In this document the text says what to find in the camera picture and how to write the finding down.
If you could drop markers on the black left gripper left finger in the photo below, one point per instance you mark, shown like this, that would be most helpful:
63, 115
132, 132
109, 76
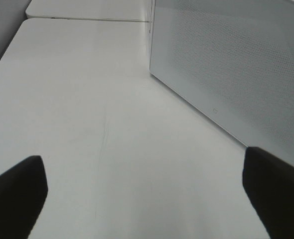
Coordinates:
23, 191

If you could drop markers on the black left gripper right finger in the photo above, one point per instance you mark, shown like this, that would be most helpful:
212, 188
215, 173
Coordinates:
269, 184

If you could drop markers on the white microwave door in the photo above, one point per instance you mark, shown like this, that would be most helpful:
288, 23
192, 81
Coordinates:
233, 60

